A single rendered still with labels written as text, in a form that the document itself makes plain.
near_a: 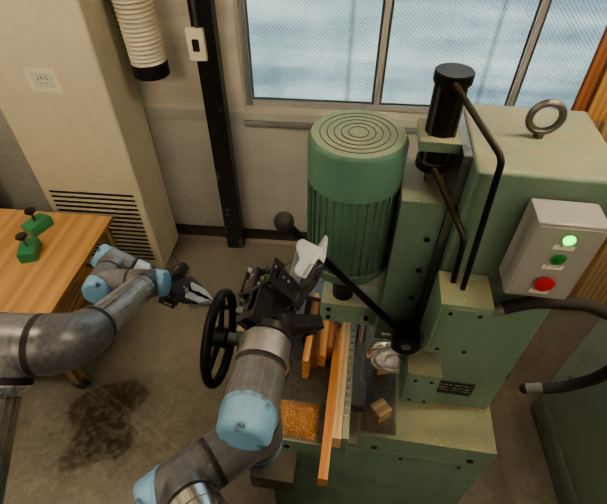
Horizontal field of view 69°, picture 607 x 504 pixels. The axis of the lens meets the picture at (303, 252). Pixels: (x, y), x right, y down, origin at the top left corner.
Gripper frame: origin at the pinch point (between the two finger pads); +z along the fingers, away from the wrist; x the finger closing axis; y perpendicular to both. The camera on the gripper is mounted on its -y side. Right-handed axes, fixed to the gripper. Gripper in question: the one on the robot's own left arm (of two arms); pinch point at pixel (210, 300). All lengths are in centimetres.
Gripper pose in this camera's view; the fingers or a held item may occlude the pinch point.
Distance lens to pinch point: 139.7
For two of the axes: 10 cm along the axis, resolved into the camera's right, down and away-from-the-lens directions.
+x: -1.5, 7.0, -7.0
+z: 8.6, 4.4, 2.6
